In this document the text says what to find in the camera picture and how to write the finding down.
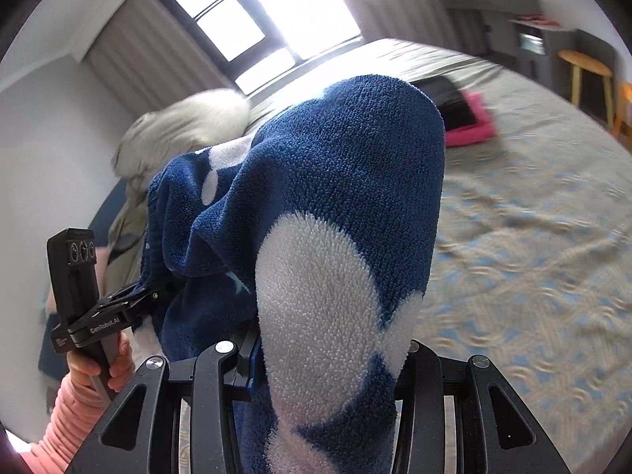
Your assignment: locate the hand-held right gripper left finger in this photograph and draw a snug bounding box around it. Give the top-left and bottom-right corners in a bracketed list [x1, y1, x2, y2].
[64, 328, 262, 474]

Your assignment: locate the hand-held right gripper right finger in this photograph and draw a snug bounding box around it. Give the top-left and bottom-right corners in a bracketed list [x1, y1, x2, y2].
[394, 340, 564, 474]

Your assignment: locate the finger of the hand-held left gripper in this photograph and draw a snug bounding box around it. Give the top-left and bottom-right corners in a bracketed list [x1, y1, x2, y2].
[95, 279, 175, 330]

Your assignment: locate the blue star fleece blanket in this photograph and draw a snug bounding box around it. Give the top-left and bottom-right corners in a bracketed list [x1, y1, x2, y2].
[131, 76, 448, 474]

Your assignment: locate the person's left forearm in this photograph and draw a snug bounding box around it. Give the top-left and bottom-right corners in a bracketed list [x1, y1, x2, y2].
[27, 372, 119, 474]

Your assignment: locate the person's left hand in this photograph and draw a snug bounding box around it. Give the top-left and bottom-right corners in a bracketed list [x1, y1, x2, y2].
[66, 340, 136, 399]

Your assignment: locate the patterned pillow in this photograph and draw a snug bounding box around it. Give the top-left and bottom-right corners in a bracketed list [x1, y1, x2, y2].
[106, 88, 252, 297]

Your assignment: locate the bed with patterned bedspread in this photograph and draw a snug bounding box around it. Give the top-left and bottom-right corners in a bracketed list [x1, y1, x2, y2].
[37, 37, 632, 474]

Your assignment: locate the beige curtain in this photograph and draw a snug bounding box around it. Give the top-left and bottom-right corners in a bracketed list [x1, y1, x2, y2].
[84, 2, 235, 104]
[340, 0, 477, 55]

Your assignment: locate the pink folded garment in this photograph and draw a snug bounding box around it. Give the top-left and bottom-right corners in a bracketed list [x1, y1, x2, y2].
[442, 90, 497, 148]

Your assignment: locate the black folded garment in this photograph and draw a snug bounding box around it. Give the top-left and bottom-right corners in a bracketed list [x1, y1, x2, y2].
[410, 76, 482, 132]

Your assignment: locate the dark framed window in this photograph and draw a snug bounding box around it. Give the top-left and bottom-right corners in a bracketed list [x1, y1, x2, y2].
[153, 0, 363, 97]

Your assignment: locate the orange wooden chair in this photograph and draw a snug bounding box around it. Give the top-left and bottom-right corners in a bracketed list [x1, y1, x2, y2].
[609, 81, 632, 149]

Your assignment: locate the small grey cabinet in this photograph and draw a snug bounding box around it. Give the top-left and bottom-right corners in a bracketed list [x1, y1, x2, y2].
[508, 19, 579, 84]

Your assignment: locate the round wooden stool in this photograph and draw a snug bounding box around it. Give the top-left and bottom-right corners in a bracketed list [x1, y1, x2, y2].
[558, 49, 613, 109]

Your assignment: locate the grey desk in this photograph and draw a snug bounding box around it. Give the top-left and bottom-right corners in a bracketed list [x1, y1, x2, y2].
[439, 0, 544, 62]

